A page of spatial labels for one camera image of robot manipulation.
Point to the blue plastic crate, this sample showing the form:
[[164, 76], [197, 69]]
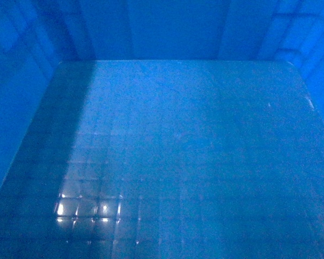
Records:
[[161, 129]]

